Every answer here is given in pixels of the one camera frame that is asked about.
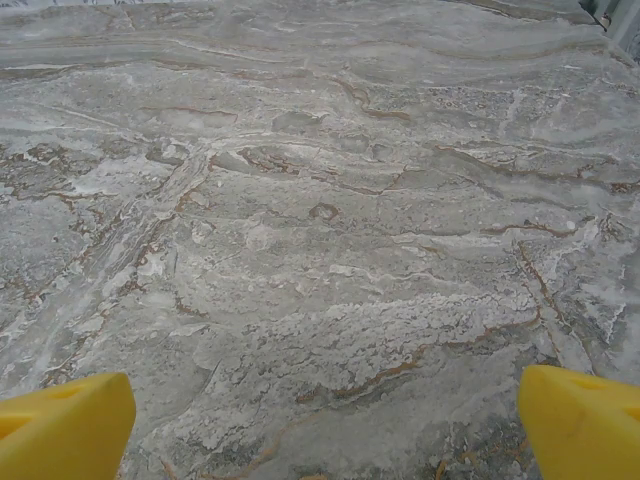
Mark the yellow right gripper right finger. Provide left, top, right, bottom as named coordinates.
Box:
left=516, top=364, right=640, bottom=480

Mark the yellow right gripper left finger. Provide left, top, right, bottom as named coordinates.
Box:
left=0, top=371, right=138, bottom=480

